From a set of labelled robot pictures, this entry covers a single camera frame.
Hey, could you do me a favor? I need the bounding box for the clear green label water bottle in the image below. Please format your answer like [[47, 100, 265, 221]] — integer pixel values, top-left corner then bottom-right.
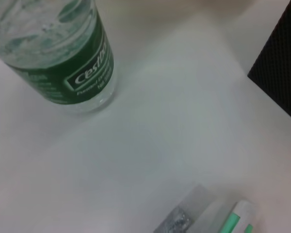
[[0, 0, 116, 115]]

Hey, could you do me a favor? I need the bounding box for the grey pen with clear cap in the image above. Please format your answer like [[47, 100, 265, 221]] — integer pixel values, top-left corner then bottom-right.
[[153, 184, 209, 233]]

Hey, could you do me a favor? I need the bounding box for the black mesh pen holder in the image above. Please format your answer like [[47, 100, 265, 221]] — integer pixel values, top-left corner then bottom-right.
[[247, 0, 291, 126]]

